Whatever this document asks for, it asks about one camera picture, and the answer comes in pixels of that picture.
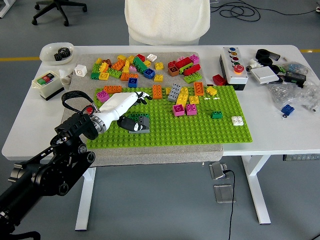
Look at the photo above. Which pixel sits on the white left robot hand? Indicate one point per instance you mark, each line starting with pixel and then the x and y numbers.
pixel 117 105

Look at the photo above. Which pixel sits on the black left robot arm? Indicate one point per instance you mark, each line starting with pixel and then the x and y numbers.
pixel 50 175

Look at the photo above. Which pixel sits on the orange eight-stud toy brick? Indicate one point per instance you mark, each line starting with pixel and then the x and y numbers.
pixel 113 89

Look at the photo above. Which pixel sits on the magenta toy brick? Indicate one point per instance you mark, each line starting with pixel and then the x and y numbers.
pixel 191 109
pixel 103 96
pixel 194 58
pixel 178 110

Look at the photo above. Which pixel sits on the dark green toy brick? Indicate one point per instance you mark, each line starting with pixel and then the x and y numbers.
pixel 133 115

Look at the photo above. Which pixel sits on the blue toy brick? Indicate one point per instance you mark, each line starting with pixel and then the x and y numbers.
pixel 149 73
pixel 133 82
pixel 287 109

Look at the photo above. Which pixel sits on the lime green toy brick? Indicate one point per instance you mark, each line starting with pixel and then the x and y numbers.
pixel 114 73
pixel 193 77
pixel 96 67

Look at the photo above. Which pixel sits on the grey eight-stud toy brick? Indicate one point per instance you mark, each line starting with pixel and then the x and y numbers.
pixel 146 131
pixel 174 92

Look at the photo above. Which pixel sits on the pink toy brick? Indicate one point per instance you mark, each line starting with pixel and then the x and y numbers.
pixel 181 59
pixel 133 68

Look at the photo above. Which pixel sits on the brown toy brick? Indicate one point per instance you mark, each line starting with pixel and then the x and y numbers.
pixel 107 61
pixel 173 71

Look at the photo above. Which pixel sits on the white cube toy brick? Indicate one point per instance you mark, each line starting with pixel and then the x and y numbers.
pixel 80 69

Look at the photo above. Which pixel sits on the small yellow toy brick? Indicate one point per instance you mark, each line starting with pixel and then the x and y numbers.
pixel 168 90

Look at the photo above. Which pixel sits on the long yellow toy brick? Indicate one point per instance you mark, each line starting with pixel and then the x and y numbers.
pixel 182 98

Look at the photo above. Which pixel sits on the yellow four-stud toy brick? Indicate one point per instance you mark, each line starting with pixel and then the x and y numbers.
pixel 194 99

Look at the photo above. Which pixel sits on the long red toy brick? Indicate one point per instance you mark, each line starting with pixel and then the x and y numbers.
pixel 183 62

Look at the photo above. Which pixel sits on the rounded red toy brick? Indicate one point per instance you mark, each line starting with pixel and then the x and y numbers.
pixel 191 69

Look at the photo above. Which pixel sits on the green toy baseplate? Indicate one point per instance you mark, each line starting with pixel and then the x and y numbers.
pixel 200 132

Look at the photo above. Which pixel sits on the white four-stud toy brick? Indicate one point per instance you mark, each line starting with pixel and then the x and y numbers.
pixel 237 120

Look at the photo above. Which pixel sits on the small dark green brick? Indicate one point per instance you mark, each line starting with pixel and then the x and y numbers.
pixel 217 114
pixel 95 75

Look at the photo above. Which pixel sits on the long dark green brick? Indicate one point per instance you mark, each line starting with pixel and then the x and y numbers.
pixel 139 64

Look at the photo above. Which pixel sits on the white plastic tube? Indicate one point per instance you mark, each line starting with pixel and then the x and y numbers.
pixel 66 76

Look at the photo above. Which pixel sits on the grey-brown mat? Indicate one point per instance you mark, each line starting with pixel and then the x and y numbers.
pixel 150 157

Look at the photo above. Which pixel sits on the black gear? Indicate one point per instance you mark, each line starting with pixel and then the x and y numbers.
pixel 62 53

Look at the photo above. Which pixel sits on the flat lime green brick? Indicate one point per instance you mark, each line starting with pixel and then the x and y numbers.
pixel 186 66

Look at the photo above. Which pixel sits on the white plastic bowl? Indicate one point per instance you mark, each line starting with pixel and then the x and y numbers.
pixel 46 53

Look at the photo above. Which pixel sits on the white table leg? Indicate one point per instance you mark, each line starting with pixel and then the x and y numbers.
pixel 256 190
pixel 86 195

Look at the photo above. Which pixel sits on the person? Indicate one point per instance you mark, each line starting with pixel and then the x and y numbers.
pixel 166 20

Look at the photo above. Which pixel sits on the black office chair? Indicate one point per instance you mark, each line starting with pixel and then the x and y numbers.
pixel 58 7

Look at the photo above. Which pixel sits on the push-button control box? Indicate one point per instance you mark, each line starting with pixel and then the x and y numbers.
pixel 233 75

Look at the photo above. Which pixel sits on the metal floor socket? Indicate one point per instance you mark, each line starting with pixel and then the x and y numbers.
pixel 218 170

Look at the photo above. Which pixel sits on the metal floor plate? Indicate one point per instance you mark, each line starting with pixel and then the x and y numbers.
pixel 223 193

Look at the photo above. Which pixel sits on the white pipe fitting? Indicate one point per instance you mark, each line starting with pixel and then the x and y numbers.
pixel 253 65

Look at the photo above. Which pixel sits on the small dark clear box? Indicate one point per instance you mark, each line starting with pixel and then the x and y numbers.
pixel 275 56

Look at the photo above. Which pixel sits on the small green plastic part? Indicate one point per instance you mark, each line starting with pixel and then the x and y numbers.
pixel 282 68

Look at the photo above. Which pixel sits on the clear bag of screws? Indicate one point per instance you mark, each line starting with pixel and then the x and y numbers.
pixel 292 96

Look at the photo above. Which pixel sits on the black power adapter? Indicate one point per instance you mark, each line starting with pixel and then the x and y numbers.
pixel 295 77

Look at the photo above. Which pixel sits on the clear bag blue parts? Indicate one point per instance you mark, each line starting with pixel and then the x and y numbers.
pixel 295 67

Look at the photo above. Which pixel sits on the grey table control panel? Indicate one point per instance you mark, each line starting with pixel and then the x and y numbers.
pixel 301 157

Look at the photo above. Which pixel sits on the white green-red switch box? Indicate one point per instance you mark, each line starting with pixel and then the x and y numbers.
pixel 47 87

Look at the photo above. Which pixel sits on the white furniture frame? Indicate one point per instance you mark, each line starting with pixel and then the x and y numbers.
pixel 3 13

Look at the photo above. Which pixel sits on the white switch plate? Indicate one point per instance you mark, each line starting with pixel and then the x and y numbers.
pixel 264 75

